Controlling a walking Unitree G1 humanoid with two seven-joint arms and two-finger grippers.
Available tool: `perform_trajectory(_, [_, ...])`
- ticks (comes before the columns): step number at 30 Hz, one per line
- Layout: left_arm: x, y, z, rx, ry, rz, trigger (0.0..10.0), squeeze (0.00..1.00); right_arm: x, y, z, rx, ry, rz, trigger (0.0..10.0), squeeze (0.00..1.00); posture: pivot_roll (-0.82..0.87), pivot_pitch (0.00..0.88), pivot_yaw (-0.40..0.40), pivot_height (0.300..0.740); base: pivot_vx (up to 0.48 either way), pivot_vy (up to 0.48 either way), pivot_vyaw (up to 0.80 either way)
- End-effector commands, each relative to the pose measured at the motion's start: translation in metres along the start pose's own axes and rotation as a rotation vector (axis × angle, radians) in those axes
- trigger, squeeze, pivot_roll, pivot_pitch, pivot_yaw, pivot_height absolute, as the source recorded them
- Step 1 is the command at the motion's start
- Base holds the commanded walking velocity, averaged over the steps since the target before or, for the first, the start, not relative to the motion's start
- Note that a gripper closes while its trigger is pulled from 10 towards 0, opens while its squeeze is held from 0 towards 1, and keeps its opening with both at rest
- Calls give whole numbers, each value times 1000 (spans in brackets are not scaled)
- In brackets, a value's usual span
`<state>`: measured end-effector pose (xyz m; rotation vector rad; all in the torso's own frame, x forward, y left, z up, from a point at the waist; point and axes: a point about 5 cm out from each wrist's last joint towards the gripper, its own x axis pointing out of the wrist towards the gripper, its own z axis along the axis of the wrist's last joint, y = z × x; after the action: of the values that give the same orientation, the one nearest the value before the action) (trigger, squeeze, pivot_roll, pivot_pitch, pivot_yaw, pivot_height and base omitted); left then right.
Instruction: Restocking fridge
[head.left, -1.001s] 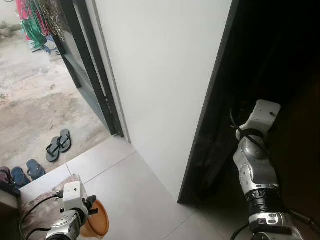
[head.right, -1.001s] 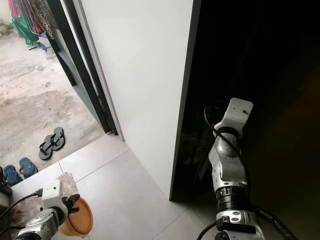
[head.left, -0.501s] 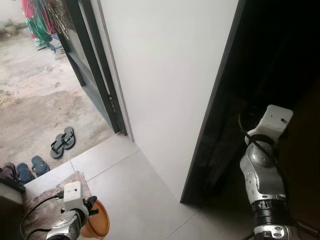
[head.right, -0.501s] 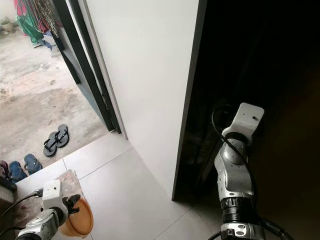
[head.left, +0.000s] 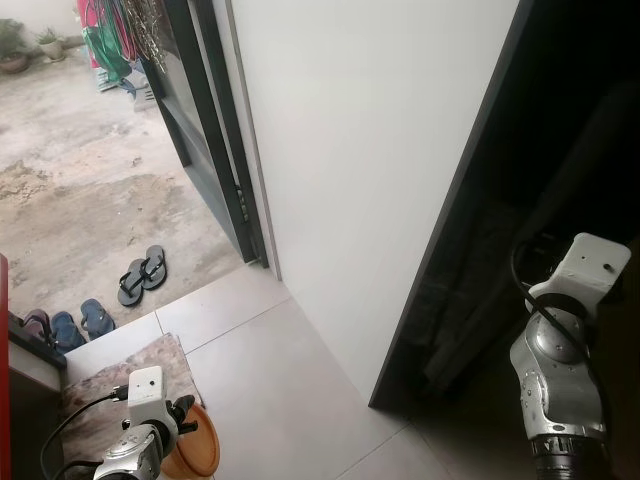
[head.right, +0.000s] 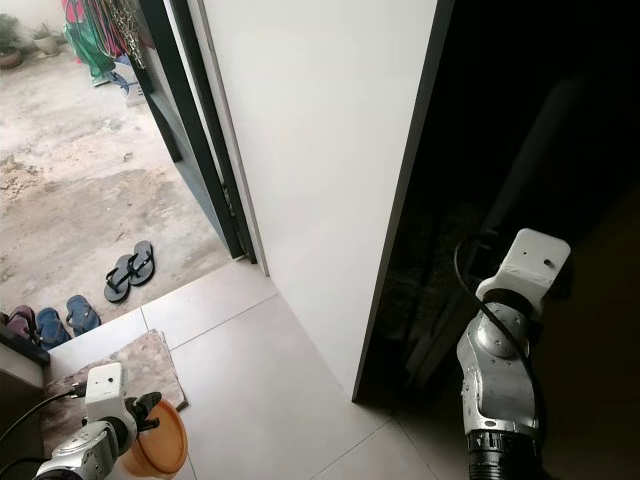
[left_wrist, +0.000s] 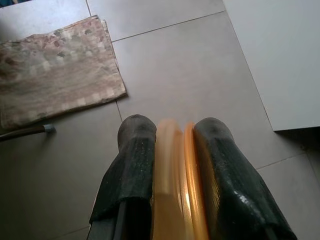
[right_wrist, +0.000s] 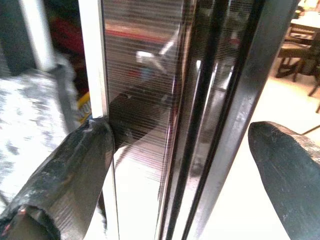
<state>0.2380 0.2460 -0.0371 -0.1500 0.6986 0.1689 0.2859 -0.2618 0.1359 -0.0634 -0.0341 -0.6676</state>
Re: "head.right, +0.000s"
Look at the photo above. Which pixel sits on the orange round lidded container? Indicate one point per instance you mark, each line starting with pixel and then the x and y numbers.
pixel 165 445

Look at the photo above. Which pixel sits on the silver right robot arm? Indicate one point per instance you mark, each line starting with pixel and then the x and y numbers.
pixel 500 375

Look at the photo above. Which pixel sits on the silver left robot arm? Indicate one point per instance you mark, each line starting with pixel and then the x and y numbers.
pixel 80 460

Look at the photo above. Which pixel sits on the black door grey fridge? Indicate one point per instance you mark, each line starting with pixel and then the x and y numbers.
pixel 320 150

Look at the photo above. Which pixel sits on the beige patterned doormat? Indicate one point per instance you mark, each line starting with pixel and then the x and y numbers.
pixel 150 365

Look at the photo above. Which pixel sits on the black flip flop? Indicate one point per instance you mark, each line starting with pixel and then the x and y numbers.
pixel 119 278
pixel 142 263

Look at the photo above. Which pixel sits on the maroon sandal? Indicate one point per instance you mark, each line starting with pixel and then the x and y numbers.
pixel 23 322

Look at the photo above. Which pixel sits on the green and pink hanging clothes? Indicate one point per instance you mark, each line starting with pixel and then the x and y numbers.
pixel 95 40

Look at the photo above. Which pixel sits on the potted plant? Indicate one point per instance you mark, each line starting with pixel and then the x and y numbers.
pixel 48 40
pixel 10 50

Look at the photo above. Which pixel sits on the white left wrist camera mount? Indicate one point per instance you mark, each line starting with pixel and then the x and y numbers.
pixel 103 390

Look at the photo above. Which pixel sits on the black entrance door frame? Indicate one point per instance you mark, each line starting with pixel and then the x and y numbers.
pixel 190 120

